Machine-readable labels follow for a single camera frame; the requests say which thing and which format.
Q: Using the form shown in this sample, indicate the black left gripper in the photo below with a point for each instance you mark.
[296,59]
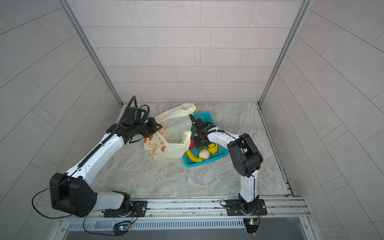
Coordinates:
[153,128]

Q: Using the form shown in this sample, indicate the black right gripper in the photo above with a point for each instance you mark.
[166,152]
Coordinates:
[196,143]

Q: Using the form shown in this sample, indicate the red fruit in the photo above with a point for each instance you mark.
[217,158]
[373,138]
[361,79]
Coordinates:
[192,143]

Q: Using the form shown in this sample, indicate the beige round fruit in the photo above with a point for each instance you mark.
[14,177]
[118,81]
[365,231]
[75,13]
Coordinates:
[204,154]

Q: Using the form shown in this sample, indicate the yellow bumpy fruit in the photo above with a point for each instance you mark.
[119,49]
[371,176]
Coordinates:
[212,148]

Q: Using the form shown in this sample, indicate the yellow banana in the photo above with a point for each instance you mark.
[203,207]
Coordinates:
[193,158]

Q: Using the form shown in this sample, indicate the cream fruit-print plastic bag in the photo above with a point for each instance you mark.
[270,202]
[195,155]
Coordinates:
[176,133]

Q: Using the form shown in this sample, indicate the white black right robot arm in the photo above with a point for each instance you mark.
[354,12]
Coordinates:
[245,156]

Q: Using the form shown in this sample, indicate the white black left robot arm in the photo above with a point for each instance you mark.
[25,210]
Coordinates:
[71,192]

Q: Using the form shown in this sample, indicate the teal plastic basket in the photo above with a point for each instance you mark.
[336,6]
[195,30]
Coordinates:
[216,153]

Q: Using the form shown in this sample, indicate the white vent grille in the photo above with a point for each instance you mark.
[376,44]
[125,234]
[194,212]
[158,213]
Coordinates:
[177,224]

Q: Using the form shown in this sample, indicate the right circuit board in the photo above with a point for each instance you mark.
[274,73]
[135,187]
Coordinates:
[251,225]

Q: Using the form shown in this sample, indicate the circuit board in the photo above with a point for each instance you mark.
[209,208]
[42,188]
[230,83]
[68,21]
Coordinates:
[251,225]
[121,228]

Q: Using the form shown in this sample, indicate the left circuit board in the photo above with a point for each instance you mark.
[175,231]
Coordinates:
[121,228]

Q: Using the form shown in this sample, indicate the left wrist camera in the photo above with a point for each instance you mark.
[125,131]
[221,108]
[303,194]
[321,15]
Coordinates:
[137,115]

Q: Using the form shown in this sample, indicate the left aluminium corner post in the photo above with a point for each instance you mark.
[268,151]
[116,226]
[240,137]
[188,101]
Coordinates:
[88,47]

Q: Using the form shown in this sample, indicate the aluminium corner post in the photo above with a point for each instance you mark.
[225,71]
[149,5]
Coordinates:
[304,7]
[88,47]

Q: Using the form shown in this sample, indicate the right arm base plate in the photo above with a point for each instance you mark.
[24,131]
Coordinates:
[242,208]

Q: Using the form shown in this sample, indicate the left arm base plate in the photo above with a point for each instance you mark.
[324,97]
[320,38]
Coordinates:
[135,209]

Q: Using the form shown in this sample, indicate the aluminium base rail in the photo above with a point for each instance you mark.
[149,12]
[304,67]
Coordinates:
[218,207]

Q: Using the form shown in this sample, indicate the right aluminium corner post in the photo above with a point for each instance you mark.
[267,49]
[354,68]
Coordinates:
[304,7]

